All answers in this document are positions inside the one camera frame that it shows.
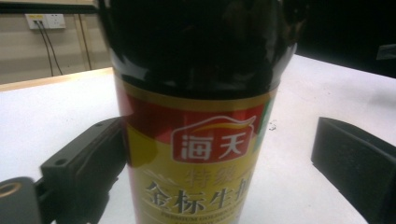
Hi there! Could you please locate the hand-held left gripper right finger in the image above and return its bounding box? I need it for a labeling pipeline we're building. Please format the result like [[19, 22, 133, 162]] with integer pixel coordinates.
[[310, 117, 396, 224]]

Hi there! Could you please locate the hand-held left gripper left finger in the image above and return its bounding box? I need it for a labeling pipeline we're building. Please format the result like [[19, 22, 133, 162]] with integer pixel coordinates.
[[39, 117, 128, 224]]

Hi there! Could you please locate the dark soy sauce bottle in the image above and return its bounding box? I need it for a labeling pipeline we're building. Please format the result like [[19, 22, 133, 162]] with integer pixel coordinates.
[[97, 0, 308, 224]]

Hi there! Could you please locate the black power cable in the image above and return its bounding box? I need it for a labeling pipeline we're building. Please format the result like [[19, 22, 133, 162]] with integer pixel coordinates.
[[38, 21, 64, 77], [35, 20, 54, 77]]

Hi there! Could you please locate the thin black wall cable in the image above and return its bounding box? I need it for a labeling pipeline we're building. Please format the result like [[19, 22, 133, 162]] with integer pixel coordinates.
[[77, 13, 93, 71]]

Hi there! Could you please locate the white wall socket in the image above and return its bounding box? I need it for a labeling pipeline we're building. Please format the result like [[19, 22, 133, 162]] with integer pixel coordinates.
[[24, 13, 67, 31]]

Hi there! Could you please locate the black wall rail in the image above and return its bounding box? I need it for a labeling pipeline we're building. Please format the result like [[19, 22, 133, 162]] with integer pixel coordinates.
[[0, 1, 99, 15]]

